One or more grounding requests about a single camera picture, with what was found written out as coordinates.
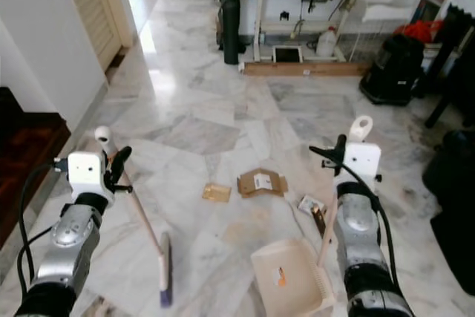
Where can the white plastic chair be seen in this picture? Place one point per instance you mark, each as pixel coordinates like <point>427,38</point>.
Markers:
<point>390,9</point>

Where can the brown stick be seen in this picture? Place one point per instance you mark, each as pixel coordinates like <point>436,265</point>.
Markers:
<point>320,222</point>

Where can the dark wooden staircase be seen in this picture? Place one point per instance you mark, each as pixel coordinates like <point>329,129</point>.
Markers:
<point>30,161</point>

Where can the large black object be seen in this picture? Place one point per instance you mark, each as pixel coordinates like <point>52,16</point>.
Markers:
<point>453,206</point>

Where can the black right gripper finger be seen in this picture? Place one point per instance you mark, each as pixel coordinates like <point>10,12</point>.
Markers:
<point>339,151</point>

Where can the black rolled mat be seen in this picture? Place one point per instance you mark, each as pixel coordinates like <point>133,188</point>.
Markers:
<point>230,20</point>

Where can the red cloth bundle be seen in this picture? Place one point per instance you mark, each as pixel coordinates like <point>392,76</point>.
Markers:
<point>421,30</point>

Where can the white printed wrapper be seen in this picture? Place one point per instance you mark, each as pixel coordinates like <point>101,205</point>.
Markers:
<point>310,203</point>

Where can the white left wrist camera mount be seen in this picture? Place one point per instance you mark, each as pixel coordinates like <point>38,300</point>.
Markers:
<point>86,172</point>

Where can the long wooden floor board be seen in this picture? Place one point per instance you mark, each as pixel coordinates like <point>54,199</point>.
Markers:
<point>304,69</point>

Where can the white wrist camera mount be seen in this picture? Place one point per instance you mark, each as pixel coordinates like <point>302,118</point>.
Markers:
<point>362,161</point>
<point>86,172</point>

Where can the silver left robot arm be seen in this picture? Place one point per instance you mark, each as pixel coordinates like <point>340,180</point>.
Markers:
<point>70,254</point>

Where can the white framed tablet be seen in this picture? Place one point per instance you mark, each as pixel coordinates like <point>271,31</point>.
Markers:
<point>287,54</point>

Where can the small brown cardboard piece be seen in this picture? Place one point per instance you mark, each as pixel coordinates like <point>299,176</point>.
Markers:
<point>217,192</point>

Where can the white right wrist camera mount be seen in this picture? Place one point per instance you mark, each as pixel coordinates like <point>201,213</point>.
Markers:
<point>362,161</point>

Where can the brown cardboard with white label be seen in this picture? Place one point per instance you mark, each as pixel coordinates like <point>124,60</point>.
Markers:
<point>261,182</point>

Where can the beige louvered door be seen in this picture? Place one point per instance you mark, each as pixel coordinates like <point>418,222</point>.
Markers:
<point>93,1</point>

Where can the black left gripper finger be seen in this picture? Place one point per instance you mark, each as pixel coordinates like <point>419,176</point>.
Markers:
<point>119,159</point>

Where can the white plastic jug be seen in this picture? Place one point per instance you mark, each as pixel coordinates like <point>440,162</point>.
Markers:
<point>327,42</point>

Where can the black bag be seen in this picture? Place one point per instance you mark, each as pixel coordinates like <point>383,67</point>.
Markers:
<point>393,68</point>

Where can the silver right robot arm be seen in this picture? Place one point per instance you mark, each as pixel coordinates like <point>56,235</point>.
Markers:
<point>364,246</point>

